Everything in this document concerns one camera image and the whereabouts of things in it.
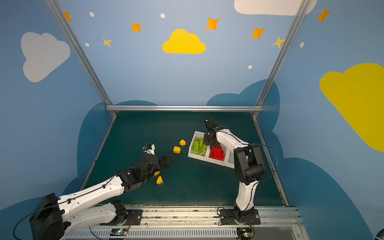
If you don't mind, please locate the small red brick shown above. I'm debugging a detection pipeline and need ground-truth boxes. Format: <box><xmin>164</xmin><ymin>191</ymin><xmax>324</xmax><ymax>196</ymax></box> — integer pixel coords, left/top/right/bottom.
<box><xmin>209</xmin><ymin>146</ymin><xmax>226</xmax><ymax>161</ymax></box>

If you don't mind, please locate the left controller board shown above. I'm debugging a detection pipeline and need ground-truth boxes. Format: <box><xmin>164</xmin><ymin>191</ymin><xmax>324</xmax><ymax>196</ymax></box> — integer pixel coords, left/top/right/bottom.
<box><xmin>110</xmin><ymin>229</ymin><xmax>129</xmax><ymax>237</ymax></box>

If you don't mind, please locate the aluminium frame post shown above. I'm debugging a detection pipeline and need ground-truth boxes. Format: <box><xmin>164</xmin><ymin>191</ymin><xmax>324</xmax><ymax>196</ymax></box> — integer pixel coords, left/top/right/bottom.
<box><xmin>45</xmin><ymin>0</ymin><xmax>113</xmax><ymax>107</ymax></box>
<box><xmin>252</xmin><ymin>0</ymin><xmax>313</xmax><ymax>120</ymax></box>

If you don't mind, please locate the aluminium frame left post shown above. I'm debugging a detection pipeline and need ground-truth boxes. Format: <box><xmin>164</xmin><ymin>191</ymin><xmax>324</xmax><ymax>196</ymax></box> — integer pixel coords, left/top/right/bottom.
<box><xmin>45</xmin><ymin>0</ymin><xmax>113</xmax><ymax>107</ymax></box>

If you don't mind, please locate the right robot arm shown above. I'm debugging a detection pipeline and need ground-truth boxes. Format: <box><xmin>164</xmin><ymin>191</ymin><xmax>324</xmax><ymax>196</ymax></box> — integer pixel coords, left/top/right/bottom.
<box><xmin>204</xmin><ymin>118</ymin><xmax>266</xmax><ymax>217</ymax></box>

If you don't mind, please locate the controller board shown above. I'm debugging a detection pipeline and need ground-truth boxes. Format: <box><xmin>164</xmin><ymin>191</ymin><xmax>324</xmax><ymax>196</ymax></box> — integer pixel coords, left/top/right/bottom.
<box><xmin>110</xmin><ymin>229</ymin><xmax>129</xmax><ymax>237</ymax></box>
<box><xmin>236</xmin><ymin>228</ymin><xmax>255</xmax><ymax>240</ymax></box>

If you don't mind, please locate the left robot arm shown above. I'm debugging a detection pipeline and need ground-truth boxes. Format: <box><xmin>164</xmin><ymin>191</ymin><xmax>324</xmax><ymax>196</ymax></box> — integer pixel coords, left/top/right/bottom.
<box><xmin>29</xmin><ymin>154</ymin><xmax>171</xmax><ymax>240</ymax></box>

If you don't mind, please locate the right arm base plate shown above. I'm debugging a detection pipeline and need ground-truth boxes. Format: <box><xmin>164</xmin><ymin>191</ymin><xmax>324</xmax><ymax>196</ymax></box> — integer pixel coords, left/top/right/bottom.
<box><xmin>218</xmin><ymin>208</ymin><xmax>261</xmax><ymax>226</ymax></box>

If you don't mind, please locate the green brick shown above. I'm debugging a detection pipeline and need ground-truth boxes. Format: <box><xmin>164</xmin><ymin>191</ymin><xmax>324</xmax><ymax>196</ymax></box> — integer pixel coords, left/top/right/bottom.
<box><xmin>191</xmin><ymin>138</ymin><xmax>208</xmax><ymax>156</ymax></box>

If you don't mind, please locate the front aluminium rail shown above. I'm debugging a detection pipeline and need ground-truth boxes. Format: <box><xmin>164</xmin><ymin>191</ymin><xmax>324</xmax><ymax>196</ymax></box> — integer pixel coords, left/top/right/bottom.
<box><xmin>62</xmin><ymin>205</ymin><xmax>309</xmax><ymax>240</ymax></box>

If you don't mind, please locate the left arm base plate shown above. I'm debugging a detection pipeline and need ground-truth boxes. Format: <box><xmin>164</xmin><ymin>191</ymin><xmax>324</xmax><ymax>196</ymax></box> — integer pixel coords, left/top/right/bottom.
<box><xmin>100</xmin><ymin>210</ymin><xmax>143</xmax><ymax>226</ymax></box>

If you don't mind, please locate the yellow square brick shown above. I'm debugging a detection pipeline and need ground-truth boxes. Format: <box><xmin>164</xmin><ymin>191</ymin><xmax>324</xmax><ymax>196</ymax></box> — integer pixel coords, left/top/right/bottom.
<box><xmin>173</xmin><ymin>147</ymin><xmax>181</xmax><ymax>154</ymax></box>

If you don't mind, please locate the aluminium frame right post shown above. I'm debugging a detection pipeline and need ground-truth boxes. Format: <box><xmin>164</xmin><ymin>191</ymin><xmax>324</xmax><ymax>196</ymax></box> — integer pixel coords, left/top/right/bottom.
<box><xmin>252</xmin><ymin>0</ymin><xmax>313</xmax><ymax>120</ymax></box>

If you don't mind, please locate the yellow slope brick front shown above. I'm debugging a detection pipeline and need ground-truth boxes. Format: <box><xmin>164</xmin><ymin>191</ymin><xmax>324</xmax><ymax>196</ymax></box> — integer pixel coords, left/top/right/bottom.
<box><xmin>157</xmin><ymin>176</ymin><xmax>164</xmax><ymax>185</ymax></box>

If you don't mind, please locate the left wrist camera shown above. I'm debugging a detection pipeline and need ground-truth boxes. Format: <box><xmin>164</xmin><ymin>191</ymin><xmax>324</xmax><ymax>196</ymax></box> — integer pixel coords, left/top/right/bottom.
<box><xmin>143</xmin><ymin>144</ymin><xmax>156</xmax><ymax>155</ymax></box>

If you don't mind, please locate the aluminium frame rear bar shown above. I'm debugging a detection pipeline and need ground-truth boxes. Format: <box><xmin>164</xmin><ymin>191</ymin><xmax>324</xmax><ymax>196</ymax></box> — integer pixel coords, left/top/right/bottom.
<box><xmin>106</xmin><ymin>105</ymin><xmax>263</xmax><ymax>112</ymax></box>

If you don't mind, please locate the white three-compartment bin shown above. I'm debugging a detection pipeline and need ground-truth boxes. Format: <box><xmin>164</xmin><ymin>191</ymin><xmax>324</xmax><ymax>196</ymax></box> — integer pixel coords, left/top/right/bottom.
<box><xmin>188</xmin><ymin>131</ymin><xmax>235</xmax><ymax>169</ymax></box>

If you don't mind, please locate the right controller board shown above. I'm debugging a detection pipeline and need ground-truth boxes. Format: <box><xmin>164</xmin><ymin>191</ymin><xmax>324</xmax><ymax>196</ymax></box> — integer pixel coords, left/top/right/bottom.
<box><xmin>236</xmin><ymin>228</ymin><xmax>255</xmax><ymax>240</ymax></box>

